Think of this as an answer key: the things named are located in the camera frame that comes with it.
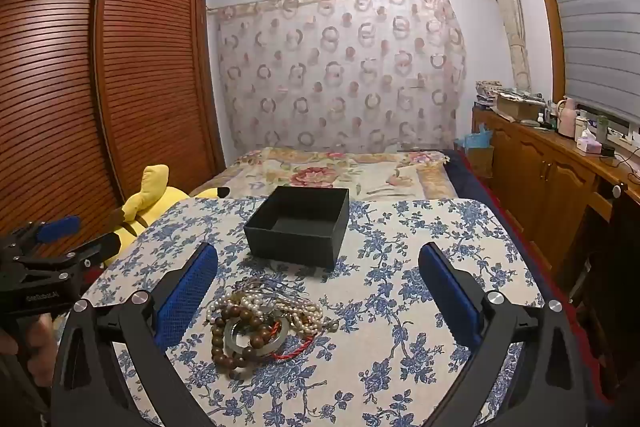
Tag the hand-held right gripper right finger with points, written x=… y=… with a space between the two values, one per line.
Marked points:
x=456 y=302

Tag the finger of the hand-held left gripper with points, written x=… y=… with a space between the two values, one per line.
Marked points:
x=57 y=227
x=97 y=252

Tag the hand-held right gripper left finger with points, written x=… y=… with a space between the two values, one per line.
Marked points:
x=185 y=302

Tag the grey-green jade bangle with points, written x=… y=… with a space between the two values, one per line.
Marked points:
x=265 y=353

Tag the black box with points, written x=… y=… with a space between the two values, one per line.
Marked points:
x=295 y=247

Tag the person's left hand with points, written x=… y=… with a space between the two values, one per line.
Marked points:
x=39 y=347

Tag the blue floral tablecloth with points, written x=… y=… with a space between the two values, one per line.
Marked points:
x=400 y=357

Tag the yellow plush toy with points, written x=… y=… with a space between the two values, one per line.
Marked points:
x=150 y=192

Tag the wooden cabinet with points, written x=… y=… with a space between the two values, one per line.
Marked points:
x=540 y=177

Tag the black chair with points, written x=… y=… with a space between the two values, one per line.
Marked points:
x=610 y=287

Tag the blue plastic bag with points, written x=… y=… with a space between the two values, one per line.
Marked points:
x=477 y=139

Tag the patterned pillow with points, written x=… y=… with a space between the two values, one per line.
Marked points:
x=310 y=172

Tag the wooden louvered wardrobe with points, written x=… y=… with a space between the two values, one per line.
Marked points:
x=150 y=57

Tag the cardboard box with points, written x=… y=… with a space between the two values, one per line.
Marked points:
x=515 y=109

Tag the pink tissue box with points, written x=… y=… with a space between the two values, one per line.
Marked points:
x=590 y=147

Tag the pink thermos jug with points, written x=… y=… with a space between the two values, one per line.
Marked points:
x=567 y=119

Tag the tied beige curtain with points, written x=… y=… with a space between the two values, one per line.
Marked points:
x=517 y=47

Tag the grey window blind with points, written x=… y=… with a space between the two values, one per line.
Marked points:
x=595 y=32

